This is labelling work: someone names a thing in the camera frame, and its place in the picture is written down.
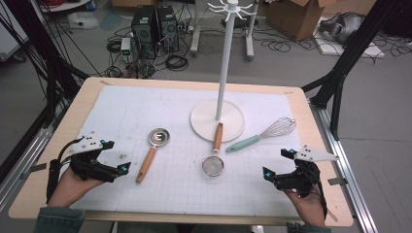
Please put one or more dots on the black metal frame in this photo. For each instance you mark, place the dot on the black metal frame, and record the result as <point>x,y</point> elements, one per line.
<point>336,81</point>
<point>48,64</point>

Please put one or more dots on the round white table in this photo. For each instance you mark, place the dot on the round white table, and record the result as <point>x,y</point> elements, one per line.
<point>69,5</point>

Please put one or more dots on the person's left hand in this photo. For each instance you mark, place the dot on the person's left hand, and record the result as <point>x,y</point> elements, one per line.
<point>69,191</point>

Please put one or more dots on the black computer tower green sticker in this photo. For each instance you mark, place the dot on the black computer tower green sticker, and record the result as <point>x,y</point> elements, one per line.
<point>144,35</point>

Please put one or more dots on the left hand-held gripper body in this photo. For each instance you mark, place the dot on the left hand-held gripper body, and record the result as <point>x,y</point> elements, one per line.
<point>85,145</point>

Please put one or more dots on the white grid mat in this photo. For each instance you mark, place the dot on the white grid mat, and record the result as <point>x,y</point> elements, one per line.
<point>162,106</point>

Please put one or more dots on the white utensil rack stand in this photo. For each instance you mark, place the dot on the white utensil rack stand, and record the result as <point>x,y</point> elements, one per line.
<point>207,119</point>

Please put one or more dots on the aluminium rail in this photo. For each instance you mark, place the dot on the aluminium rail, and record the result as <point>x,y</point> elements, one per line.
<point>350,181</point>
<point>19,171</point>

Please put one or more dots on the small white device green display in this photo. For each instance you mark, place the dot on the small white device green display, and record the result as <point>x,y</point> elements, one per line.
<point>125,47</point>

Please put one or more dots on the white foam board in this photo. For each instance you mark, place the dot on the white foam board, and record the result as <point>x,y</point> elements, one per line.
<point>372,51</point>

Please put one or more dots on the white cabinet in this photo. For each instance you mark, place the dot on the white cabinet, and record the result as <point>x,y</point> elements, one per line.
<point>11,35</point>

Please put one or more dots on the grey bag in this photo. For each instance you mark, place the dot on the grey bag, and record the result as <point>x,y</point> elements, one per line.
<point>343,27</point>

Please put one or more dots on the thin wooden stick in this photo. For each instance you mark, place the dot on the thin wooden stick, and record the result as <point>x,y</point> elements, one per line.
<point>333,216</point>

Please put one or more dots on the person's right hand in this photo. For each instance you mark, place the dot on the person's right hand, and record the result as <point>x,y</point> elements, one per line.
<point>309,208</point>

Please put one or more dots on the clear plastic bag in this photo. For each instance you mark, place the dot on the clear plastic bag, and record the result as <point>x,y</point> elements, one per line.
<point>82,21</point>

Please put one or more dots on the grey tape piece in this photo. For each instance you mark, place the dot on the grey tape piece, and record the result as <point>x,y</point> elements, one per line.
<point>337,181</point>
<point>38,167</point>

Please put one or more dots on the white stand legs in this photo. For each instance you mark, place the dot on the white stand legs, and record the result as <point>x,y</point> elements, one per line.
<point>195,39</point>

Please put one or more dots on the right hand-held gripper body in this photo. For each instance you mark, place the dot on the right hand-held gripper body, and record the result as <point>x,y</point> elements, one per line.
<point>312,155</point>

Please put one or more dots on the open cardboard box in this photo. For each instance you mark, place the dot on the open cardboard box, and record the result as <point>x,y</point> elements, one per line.
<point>291,16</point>

